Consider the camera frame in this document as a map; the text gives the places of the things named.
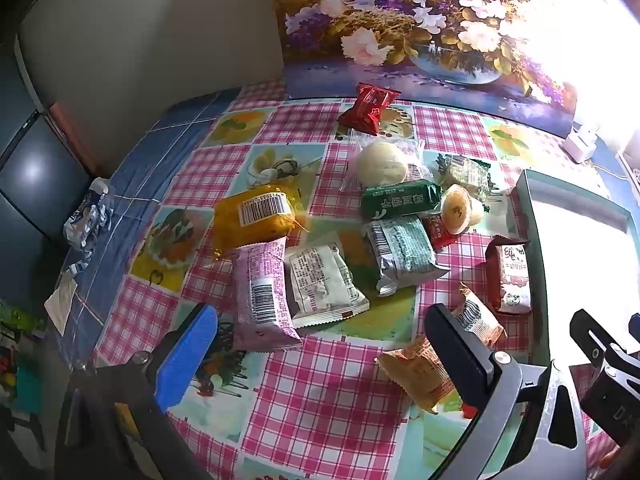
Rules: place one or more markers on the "dark green snack packet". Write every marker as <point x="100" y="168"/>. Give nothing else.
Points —
<point x="400" y="199"/>

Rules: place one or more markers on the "crumpled foil wrapper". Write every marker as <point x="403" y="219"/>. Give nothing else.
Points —
<point x="87" y="215"/>

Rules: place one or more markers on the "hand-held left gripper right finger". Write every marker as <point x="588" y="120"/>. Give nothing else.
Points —
<point x="460" y="355"/>

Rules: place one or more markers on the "small red snack packet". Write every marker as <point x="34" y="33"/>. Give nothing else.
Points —
<point x="436" y="232"/>

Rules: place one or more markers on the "yellow snack packet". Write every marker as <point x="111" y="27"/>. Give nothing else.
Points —
<point x="250" y="222"/>

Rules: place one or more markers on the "white bun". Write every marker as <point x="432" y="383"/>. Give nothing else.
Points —
<point x="382" y="162"/>

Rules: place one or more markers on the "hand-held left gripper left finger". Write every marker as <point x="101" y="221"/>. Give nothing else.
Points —
<point x="187" y="355"/>

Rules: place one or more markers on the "yellow jelly cup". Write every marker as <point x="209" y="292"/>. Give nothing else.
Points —
<point x="457" y="209"/>

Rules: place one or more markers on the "white box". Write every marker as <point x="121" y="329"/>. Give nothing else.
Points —
<point x="575" y="260"/>

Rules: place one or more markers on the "pale shredded pastry packet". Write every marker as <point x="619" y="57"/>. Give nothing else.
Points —
<point x="467" y="175"/>

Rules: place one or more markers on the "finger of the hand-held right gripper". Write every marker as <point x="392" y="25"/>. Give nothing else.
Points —
<point x="590" y="337"/>

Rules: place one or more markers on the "white power strip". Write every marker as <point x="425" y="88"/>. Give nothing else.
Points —
<point x="580" y="144"/>

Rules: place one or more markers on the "pink snack packet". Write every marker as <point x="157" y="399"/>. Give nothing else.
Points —
<point x="262" y="295"/>

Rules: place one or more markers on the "white paper slip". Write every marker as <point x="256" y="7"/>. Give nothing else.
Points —
<point x="62" y="302"/>

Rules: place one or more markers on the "red and white snack packet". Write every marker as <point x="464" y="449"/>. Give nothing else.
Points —
<point x="510" y="277"/>

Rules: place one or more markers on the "dark grey cabinet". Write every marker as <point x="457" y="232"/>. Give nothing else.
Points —
<point x="40" y="180"/>

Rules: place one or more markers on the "flower painting poster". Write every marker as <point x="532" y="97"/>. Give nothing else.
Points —
<point x="400" y="25"/>

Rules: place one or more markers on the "green and white snack packet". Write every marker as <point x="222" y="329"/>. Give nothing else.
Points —
<point x="402" y="255"/>

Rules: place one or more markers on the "pink checked tablecloth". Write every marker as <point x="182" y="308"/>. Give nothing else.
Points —
<point x="320" y="400"/>

